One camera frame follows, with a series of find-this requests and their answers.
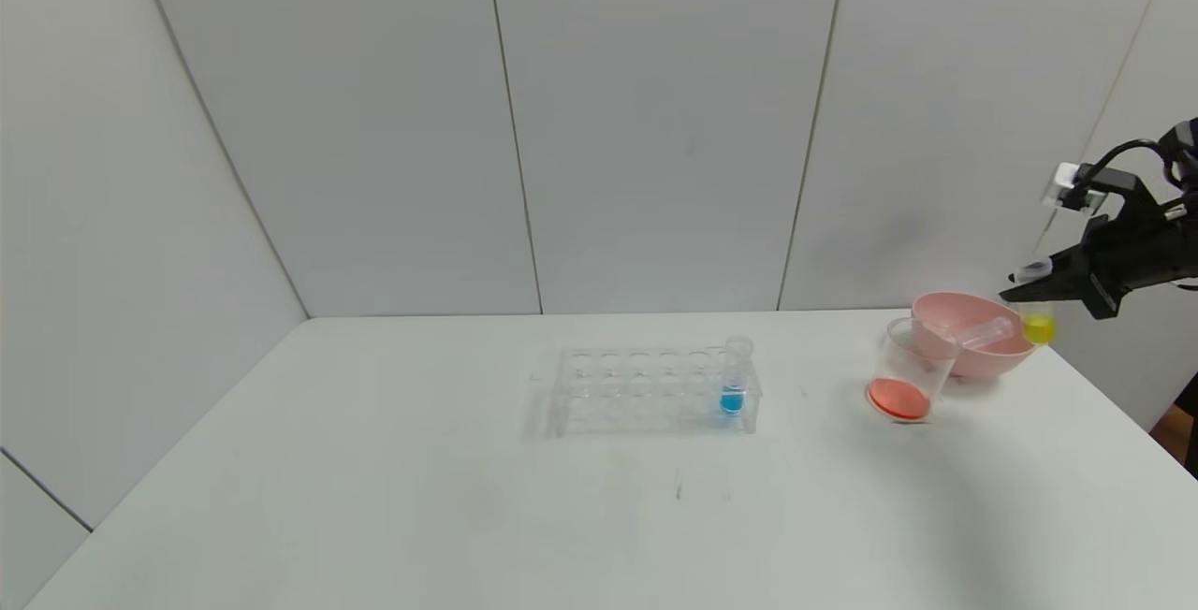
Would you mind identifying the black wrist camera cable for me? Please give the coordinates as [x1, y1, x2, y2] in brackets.
[1076, 138, 1171, 185]

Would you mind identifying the pink bowl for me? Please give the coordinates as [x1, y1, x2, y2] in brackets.
[910, 292, 1038, 380]

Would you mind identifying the clear acrylic test tube rack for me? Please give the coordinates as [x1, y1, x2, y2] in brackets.
[548, 341, 761, 438]

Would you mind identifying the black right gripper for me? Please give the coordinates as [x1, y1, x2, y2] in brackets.
[999, 213, 1198, 321]

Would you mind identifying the test tube with yellow pigment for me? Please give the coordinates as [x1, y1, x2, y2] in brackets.
[1015, 259, 1059, 347]

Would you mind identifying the white black wrist camera box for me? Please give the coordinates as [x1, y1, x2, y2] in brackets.
[1045, 161, 1141, 215]

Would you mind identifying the test tube with blue pigment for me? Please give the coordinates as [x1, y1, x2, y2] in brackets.
[721, 336, 753, 416]

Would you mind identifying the clear glass beaker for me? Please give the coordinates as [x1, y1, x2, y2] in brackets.
[866, 317, 957, 424]

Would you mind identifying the test tube with red pigment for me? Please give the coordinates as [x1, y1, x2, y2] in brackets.
[943, 315, 1018, 355]

